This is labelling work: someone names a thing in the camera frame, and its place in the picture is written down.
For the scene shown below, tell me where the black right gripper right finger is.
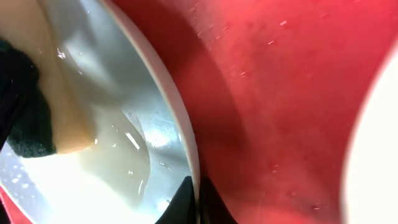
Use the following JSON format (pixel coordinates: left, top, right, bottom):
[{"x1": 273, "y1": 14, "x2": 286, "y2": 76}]
[{"x1": 199, "y1": 177, "x2": 238, "y2": 224}]

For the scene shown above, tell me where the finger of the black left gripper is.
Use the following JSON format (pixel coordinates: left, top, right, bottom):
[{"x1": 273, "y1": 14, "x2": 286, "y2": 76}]
[{"x1": 1, "y1": 39, "x2": 39, "y2": 146}]

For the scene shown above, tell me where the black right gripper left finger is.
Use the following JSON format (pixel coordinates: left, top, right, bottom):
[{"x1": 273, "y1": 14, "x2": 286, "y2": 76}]
[{"x1": 155, "y1": 176, "x2": 196, "y2": 224}]

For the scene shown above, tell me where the green yellow sponge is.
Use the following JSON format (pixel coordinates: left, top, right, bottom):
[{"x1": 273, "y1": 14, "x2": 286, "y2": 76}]
[{"x1": 1, "y1": 0, "x2": 93, "y2": 158}]

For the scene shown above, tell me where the light blue plate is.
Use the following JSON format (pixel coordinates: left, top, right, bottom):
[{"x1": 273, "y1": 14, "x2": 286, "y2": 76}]
[{"x1": 1, "y1": 1, "x2": 199, "y2": 223}]

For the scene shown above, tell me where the red plastic tray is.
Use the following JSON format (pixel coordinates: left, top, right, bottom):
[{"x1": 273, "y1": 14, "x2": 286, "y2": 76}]
[{"x1": 0, "y1": 0, "x2": 398, "y2": 224}]

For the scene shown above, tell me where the white round plate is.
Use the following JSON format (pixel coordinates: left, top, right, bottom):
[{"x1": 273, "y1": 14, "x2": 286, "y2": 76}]
[{"x1": 340, "y1": 44, "x2": 397, "y2": 224}]

